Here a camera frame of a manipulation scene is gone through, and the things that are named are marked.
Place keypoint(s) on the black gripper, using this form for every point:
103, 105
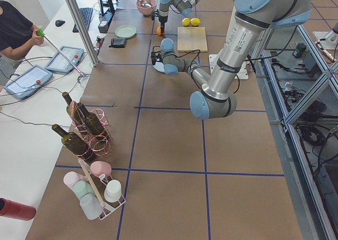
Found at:
159, 61
162, 20

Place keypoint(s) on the light blue plate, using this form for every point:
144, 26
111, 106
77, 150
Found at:
159, 66

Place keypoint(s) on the orange fruit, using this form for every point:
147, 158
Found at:
159, 31

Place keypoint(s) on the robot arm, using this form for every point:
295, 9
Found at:
183, 6
249, 18

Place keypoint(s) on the light green plate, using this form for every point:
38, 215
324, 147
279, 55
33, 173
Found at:
125, 31

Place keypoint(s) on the pink bowl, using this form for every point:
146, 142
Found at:
147, 10

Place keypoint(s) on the upper yellow lemon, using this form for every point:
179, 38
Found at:
186, 22

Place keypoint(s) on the yellow lemon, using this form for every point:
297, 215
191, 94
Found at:
186, 22
195, 21

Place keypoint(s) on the metal ice scoop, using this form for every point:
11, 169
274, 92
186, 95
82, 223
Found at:
145, 3

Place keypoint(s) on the lower yellow lemon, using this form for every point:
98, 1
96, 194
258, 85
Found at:
195, 21

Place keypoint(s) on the bamboo cutting board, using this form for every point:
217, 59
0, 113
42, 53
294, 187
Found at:
191, 38

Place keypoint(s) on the grey folded cloth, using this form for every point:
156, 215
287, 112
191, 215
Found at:
118, 43

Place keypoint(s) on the black computer box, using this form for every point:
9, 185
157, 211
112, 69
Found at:
105, 23

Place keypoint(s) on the metal reach stick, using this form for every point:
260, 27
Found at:
81, 74

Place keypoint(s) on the black keyboard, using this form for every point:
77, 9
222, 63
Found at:
86, 14

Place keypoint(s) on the far teach pendant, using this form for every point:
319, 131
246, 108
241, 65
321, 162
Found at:
60, 64

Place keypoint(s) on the teach pendant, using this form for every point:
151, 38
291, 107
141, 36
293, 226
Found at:
60, 64
29, 82

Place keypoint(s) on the black computer mouse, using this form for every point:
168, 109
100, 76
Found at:
59, 23

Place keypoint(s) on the dark green wine bottle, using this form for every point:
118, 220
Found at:
75, 144

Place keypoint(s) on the near teach pendant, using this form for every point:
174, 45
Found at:
29, 82

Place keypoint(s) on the person in black shirt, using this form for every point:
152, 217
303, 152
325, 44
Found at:
18, 34

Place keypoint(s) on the white cup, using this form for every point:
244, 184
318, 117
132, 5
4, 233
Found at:
112, 191

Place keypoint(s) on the pale pink cup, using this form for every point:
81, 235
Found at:
71, 178

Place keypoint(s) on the pale green cup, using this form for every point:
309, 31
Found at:
81, 188

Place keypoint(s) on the grey blue cup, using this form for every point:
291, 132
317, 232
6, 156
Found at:
91, 206

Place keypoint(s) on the red bottle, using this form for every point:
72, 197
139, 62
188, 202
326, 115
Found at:
16, 210

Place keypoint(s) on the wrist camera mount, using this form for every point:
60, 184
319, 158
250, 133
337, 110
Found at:
154, 15

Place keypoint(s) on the copper wire bottle rack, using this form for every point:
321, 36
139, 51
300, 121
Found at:
100, 147

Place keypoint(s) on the aluminium frame post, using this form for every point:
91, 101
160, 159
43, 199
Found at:
75, 13

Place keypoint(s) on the white wire cup rack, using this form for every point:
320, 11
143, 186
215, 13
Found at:
99, 184

